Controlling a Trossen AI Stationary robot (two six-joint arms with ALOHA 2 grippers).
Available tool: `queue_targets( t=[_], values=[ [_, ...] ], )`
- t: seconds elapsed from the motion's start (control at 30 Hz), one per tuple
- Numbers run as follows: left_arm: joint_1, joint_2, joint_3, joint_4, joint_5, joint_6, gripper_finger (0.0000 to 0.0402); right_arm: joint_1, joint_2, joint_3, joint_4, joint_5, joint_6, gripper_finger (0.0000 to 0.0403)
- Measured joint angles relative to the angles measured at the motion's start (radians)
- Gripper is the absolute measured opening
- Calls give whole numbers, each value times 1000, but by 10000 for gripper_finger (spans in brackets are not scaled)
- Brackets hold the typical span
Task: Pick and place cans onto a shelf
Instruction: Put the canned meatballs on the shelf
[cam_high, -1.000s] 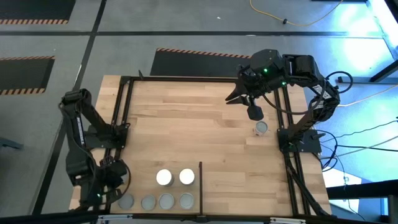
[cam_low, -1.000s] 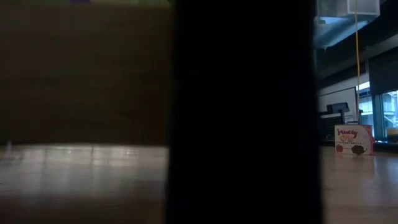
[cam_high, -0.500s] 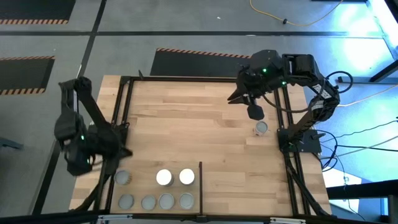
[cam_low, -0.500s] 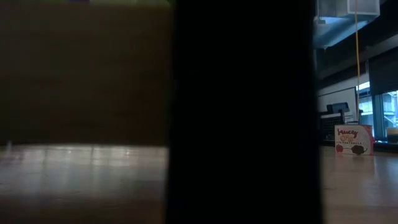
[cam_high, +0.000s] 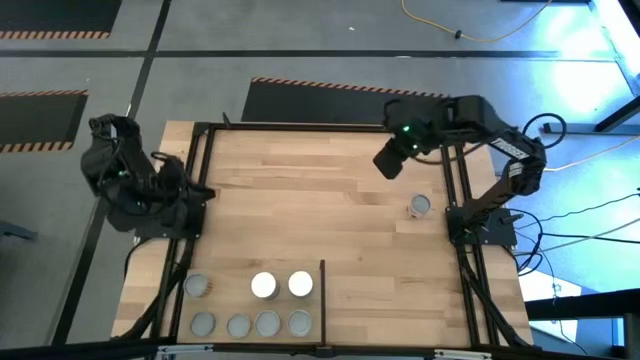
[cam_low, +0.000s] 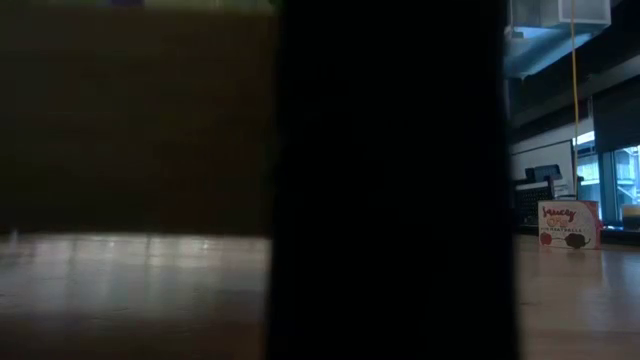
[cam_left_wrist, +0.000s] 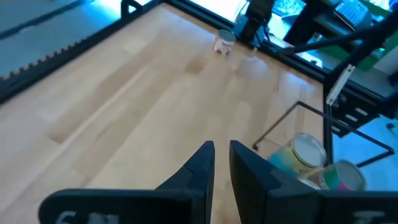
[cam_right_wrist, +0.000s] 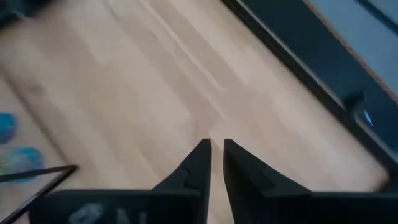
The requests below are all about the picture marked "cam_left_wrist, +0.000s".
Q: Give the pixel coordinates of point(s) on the computer keyboard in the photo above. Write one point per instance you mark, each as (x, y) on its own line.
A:
(351, 9)

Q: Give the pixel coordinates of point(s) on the green desk mat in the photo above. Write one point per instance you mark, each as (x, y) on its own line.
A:
(370, 59)

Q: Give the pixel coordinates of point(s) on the white red label can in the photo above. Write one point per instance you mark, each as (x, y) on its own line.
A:
(224, 43)

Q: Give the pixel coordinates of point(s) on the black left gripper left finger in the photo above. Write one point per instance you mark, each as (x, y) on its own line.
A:
(186, 202)

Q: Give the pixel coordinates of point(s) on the black frame clamp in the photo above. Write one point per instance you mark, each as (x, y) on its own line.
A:
(122, 7)

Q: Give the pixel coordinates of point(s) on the black mat orange striped edge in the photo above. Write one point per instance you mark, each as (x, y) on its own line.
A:
(62, 54)

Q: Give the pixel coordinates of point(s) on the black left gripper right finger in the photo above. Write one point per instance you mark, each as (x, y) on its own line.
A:
(264, 202)

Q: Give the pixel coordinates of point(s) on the silver metal bracket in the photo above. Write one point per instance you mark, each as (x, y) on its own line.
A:
(339, 84)

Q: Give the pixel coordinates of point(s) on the black shelf divider frame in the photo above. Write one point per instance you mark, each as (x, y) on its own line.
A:
(373, 141)

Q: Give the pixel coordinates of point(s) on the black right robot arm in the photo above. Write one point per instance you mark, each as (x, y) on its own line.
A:
(255, 18)

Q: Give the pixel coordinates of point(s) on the black aluminium table frame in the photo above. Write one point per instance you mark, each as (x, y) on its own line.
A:
(202, 15)

